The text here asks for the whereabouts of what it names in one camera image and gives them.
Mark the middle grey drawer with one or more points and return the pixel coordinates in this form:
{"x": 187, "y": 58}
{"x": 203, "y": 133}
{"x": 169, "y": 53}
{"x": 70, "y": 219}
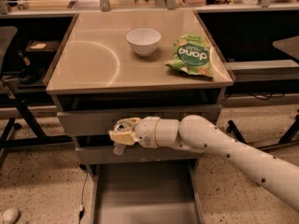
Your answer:
{"x": 136, "y": 153}

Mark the black box with label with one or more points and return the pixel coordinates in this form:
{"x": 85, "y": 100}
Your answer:
{"x": 43, "y": 46}

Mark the grey drawer cabinet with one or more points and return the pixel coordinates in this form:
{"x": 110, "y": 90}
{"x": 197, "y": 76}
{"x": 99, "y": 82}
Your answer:
{"x": 96, "y": 68}

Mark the black chair left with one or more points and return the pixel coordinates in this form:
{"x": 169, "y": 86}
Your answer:
{"x": 7, "y": 34}

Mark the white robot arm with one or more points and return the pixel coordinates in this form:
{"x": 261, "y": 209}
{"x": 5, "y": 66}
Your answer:
{"x": 196, "y": 134}

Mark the green dang snack bag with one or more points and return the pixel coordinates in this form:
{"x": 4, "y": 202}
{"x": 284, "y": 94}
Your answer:
{"x": 191, "y": 55}

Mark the redbull can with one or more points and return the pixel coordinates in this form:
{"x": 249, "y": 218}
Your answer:
{"x": 122, "y": 126}

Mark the black wheeled stand leg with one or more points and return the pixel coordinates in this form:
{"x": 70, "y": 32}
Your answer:
{"x": 233, "y": 129}

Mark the white shoe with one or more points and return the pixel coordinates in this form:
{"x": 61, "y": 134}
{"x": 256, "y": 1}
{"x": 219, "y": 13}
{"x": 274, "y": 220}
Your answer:
{"x": 9, "y": 216}

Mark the white bowl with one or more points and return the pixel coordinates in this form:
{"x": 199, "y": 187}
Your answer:
{"x": 143, "y": 41}

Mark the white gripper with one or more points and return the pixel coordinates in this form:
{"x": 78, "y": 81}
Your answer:
{"x": 146, "y": 132}

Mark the top grey drawer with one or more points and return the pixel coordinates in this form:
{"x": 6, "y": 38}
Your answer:
{"x": 98, "y": 122}

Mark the bottom open grey drawer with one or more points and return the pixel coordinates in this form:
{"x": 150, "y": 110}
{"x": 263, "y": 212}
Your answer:
{"x": 158, "y": 192}

